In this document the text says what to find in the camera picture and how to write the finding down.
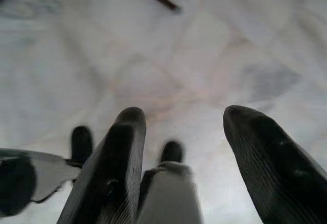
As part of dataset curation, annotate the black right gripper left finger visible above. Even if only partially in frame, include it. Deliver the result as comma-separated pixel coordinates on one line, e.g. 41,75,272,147
56,107,147,224

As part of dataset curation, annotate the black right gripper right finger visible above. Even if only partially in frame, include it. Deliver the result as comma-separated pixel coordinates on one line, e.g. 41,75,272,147
223,105,327,224

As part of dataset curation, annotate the black robot left foot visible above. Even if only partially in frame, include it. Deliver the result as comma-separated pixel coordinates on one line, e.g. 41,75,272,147
71,126,94,164

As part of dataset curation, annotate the black robot foot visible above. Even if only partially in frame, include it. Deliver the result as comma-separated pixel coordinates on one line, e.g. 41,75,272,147
71,126,94,164
160,140,183,164

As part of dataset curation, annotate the black robot right foot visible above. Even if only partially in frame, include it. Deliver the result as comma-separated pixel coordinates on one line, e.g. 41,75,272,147
160,140,183,164

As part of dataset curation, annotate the grey robot right leg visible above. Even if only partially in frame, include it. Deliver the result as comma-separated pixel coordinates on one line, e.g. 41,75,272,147
137,160,205,224

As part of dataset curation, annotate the grey robot leg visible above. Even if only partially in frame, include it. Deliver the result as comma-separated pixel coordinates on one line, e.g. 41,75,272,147
137,160,205,224
0,148,83,216

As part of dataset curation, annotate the grey robot left leg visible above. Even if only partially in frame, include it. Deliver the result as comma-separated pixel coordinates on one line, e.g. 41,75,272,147
0,148,83,216

